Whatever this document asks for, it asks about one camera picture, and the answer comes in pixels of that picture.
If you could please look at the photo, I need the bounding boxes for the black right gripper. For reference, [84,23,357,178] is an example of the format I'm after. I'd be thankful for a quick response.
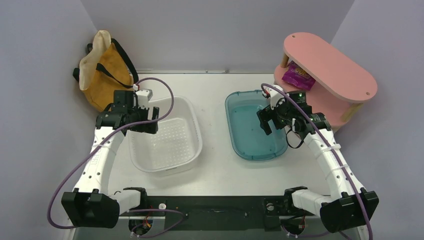
[257,94,296,136]

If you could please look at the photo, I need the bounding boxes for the mustard tote bag black straps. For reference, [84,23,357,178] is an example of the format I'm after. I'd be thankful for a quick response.
[72,30,140,113]

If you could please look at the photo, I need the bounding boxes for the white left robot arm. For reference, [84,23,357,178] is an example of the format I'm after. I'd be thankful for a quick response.
[61,89,153,229]

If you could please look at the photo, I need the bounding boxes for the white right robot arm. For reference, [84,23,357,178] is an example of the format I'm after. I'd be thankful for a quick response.
[257,89,379,239]

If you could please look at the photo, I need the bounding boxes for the purple snack packet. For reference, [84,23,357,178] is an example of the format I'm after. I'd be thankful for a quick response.
[282,61,316,91]

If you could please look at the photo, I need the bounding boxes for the teal transparent plastic tub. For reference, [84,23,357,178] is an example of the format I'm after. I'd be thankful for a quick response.
[225,90,288,162]

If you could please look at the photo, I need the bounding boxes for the pink two-tier wooden shelf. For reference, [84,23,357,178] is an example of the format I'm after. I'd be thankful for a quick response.
[274,32,378,131]

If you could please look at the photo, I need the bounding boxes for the white perforated plastic basket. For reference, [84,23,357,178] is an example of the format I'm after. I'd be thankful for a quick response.
[127,96,203,176]

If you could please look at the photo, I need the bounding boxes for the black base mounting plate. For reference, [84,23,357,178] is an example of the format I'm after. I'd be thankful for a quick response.
[123,195,312,231]

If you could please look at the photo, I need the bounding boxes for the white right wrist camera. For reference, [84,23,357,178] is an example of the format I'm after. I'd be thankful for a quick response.
[262,85,286,110]

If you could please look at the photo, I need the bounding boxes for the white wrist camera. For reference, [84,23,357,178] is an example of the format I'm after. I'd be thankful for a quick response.
[262,85,286,110]
[134,88,153,110]

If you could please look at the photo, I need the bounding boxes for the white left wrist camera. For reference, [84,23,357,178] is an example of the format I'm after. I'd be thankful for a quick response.
[134,88,153,110]

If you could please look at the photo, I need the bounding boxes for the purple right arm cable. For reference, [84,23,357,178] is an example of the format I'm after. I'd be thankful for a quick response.
[260,83,375,240]

